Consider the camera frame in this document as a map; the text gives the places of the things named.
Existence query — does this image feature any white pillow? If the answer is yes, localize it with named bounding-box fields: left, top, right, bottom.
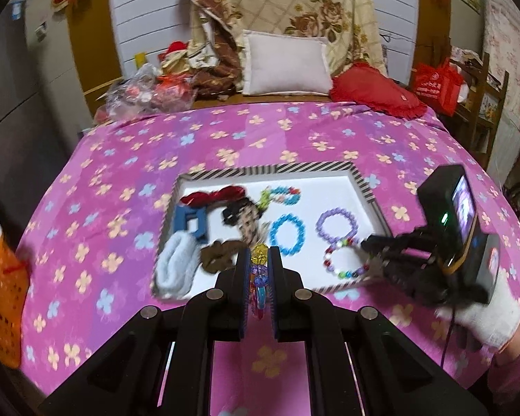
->
left=242, top=30, right=332, bottom=96

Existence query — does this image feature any red santa plush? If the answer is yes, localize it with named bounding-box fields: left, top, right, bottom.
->
left=157, top=41, right=190, bottom=75

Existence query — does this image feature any red bow hair clip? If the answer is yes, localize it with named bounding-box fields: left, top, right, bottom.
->
left=179, top=185, right=246, bottom=208

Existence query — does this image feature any grey wardrobe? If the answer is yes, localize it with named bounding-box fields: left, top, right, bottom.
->
left=0, top=0, right=91, bottom=228

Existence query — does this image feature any white fluffy scrunchie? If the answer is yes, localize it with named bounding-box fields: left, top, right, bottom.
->
left=154, top=231, right=201, bottom=300

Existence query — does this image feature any purple bead bracelet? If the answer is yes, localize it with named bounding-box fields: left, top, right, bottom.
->
left=314, top=207, right=360, bottom=243

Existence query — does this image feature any wooden shelf rack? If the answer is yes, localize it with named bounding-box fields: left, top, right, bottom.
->
left=454, top=52, right=510, bottom=170

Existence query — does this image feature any orange plastic basket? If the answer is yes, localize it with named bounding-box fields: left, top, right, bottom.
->
left=0, top=236, right=30, bottom=369

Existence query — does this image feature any blue bead bracelet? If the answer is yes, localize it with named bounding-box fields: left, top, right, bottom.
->
left=267, top=212, right=307, bottom=258

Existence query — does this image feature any red shopping bag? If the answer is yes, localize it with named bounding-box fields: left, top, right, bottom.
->
left=412, top=57, right=464, bottom=116

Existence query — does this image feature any multicolour bead bracelet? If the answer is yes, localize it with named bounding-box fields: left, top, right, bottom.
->
left=322, top=236, right=372, bottom=280

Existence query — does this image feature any white gloved right hand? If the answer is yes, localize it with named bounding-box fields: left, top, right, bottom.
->
left=435, top=269, right=520, bottom=358

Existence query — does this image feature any red cushion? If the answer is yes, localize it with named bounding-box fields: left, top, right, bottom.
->
left=330, top=62, right=428, bottom=120

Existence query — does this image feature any leopard print hair bow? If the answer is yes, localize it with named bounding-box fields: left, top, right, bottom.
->
left=237, top=201, right=270, bottom=248

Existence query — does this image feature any floral beige quilt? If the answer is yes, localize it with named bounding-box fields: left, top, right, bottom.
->
left=223, top=0, right=386, bottom=75

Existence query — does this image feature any brown scrunchie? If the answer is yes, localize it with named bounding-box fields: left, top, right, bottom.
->
left=200, top=240, right=247, bottom=274

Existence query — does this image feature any striped white tray box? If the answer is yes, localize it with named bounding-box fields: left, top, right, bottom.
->
left=158, top=161, right=391, bottom=294

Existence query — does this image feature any colourful gold hair clip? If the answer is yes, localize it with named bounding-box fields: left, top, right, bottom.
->
left=250, top=243, right=268, bottom=320

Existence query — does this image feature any blue hair claw clip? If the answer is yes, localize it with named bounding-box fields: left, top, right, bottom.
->
left=173, top=205, right=208, bottom=245

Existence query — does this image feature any brown patterned cloth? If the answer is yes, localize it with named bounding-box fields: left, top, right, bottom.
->
left=187, top=0, right=242, bottom=99

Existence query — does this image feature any colourful star bead bracelet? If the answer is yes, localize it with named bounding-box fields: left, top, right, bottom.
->
left=259, top=184, right=303, bottom=211

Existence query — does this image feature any clear plastic bag of items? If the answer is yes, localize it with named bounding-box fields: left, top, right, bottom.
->
left=94, top=64, right=197, bottom=125

